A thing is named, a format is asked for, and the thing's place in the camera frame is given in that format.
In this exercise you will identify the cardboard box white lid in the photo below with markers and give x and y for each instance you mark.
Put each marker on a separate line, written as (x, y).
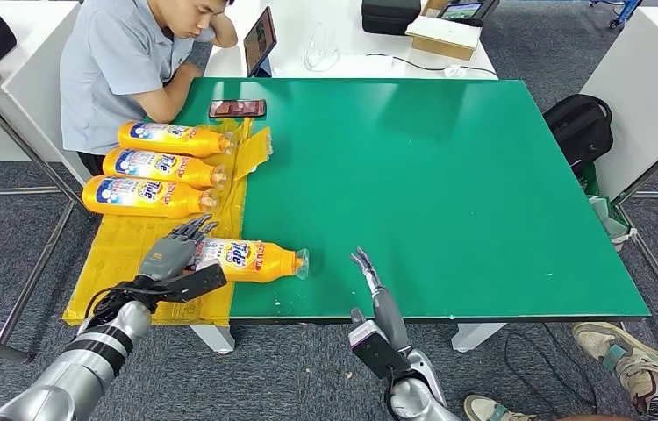
(444, 34)

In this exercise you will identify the white table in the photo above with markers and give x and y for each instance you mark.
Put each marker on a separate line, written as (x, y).
(352, 38)

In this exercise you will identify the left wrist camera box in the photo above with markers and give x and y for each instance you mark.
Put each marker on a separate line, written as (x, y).
(195, 282)

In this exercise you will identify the black device with screen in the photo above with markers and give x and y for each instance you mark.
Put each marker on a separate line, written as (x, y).
(464, 10)

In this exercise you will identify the black tablet on stand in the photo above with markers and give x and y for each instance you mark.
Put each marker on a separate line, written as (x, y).
(261, 39)

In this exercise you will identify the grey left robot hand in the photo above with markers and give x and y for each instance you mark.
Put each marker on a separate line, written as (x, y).
(166, 255)

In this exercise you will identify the pale plastic bin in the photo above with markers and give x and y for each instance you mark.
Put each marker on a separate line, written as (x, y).
(603, 214)

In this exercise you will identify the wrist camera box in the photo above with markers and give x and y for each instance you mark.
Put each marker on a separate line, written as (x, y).
(369, 340)
(195, 282)

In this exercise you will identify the black case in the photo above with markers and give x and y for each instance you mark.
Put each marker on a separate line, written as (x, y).
(393, 16)

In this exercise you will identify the white power adapter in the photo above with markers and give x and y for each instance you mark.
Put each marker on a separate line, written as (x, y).
(456, 71)

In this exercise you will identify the person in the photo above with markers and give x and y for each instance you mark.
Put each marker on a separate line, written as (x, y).
(114, 64)

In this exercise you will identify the green bag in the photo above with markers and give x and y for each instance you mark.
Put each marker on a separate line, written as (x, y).
(592, 180)

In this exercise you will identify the blue metal stand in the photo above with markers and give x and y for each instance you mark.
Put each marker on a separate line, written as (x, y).
(625, 9)

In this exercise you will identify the white table leg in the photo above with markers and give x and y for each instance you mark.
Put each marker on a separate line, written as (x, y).
(474, 336)
(215, 339)

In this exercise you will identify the dark red smartphone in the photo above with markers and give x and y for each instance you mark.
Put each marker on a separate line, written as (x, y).
(238, 108)

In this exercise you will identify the black backpack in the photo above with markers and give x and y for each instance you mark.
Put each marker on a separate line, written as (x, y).
(579, 129)

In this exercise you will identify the white sneaker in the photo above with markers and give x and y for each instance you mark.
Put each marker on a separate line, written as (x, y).
(643, 372)
(487, 409)

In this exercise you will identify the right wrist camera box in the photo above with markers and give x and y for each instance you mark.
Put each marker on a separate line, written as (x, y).
(369, 340)

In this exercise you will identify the orange detergent bottle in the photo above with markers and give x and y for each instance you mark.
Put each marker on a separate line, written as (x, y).
(178, 138)
(149, 196)
(160, 167)
(259, 261)

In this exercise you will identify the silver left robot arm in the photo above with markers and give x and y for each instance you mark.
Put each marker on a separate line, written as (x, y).
(90, 348)

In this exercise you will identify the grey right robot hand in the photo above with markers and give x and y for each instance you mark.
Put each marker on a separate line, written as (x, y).
(390, 319)

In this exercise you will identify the yellow taped cardboard mat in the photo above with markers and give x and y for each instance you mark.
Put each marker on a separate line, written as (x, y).
(125, 244)

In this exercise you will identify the white desk metal legs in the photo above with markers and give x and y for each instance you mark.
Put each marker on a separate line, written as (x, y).
(32, 87)
(648, 90)

